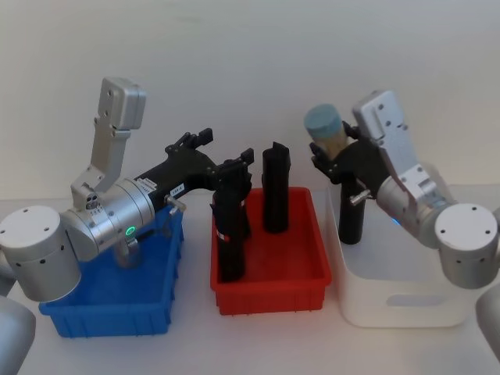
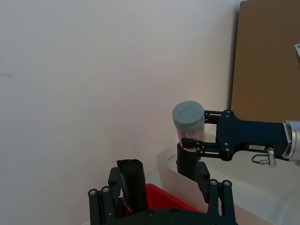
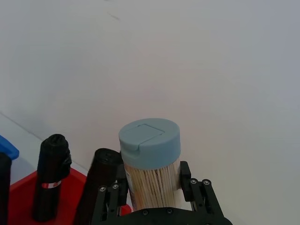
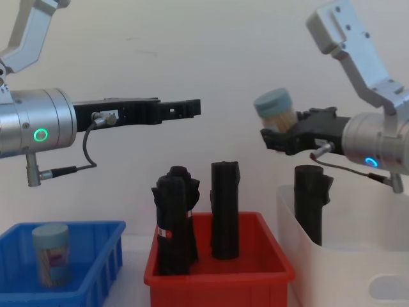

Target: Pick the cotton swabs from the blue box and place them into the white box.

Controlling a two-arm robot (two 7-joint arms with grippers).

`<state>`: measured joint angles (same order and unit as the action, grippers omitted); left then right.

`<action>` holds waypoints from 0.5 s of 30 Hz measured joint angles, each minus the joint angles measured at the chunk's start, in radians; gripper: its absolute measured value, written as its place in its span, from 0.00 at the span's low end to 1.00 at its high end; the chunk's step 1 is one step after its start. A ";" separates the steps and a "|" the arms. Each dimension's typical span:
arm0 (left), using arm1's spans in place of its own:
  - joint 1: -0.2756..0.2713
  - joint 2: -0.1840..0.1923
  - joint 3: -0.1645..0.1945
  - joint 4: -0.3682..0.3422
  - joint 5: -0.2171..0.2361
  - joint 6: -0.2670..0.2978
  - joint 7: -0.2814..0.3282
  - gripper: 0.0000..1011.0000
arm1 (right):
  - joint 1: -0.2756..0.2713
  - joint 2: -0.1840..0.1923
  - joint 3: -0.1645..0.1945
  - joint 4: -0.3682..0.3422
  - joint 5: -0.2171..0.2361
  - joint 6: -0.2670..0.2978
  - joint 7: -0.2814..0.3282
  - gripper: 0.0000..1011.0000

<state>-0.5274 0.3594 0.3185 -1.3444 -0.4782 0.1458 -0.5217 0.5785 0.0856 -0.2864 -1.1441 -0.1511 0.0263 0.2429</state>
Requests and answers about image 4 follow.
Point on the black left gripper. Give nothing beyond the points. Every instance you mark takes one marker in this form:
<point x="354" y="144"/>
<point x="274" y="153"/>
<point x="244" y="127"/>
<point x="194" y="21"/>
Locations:
<point x="128" y="112"/>

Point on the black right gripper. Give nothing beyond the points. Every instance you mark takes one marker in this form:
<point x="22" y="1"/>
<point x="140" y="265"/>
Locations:
<point x="319" y="136"/>

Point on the teal-lidded toothpick jar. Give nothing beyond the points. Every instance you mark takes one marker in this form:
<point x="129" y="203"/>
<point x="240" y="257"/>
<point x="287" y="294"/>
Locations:
<point x="274" y="105"/>
<point x="52" y="252"/>

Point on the black bag roll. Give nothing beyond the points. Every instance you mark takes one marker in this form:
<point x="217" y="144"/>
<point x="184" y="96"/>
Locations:
<point x="308" y="204"/>
<point x="193" y="192"/>
<point x="224" y="208"/>

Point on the black roll with red label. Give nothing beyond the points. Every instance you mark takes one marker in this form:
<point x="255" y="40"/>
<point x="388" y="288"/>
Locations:
<point x="172" y="224"/>

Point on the white plastic bin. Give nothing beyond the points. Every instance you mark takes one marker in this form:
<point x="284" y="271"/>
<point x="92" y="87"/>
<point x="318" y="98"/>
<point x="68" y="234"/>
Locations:
<point x="335" y="272"/>

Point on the red plastic bin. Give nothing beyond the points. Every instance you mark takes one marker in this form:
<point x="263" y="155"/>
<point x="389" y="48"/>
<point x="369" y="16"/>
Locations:
<point x="255" y="278"/>

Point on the blue plastic bin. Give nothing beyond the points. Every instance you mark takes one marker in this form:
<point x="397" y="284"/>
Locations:
<point x="102" y="256"/>

